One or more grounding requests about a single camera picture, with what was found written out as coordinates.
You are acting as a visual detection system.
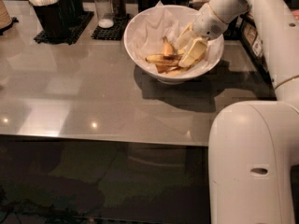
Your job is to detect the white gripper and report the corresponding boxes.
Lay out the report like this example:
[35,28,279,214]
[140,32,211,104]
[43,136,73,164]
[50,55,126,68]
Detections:
[176,3,228,67]

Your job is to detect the yellow banana peel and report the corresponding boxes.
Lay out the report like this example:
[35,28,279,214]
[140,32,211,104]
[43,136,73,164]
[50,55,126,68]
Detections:
[145,36,196,76]

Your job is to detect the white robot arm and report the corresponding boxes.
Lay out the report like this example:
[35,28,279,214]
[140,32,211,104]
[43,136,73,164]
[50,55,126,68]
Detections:
[192,0,299,224]

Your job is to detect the white ceramic bowl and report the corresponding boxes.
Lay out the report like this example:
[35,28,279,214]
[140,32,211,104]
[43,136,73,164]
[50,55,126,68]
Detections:
[123,5,225,86]

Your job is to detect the white paper liner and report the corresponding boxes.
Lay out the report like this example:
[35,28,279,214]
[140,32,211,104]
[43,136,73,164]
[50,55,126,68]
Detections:
[130,1,223,79]

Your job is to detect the black condiment rack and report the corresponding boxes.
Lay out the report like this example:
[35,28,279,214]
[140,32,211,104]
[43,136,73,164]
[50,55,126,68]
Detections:
[237,12,268,75]

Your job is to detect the black mesh mat right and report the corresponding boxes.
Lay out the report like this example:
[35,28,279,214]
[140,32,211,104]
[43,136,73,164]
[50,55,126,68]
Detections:
[92,15,130,41]

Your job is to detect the black mesh mat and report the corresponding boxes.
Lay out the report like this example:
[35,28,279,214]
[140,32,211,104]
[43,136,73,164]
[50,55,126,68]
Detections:
[92,15,130,41]
[33,10,95,46]

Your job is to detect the glass pepper shaker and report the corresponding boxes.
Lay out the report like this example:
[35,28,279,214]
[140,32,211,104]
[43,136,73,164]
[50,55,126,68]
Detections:
[111,0,127,20]

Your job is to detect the glass salt shaker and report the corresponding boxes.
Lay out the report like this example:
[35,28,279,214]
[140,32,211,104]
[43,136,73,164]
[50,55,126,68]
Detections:
[94,0,114,29]

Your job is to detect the black mesh mat left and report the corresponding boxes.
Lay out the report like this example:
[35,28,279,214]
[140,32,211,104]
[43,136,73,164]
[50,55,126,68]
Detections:
[33,10,95,46]

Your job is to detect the black cup behind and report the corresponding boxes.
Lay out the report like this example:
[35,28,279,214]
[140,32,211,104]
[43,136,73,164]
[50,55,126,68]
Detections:
[60,0,84,27]

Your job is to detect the black cup with white spoons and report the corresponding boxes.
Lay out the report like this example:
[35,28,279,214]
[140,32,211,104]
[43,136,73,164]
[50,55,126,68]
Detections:
[28,0,69,39]

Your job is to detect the stack of paper cups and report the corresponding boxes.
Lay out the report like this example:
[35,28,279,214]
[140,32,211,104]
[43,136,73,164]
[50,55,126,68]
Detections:
[0,0,12,29]

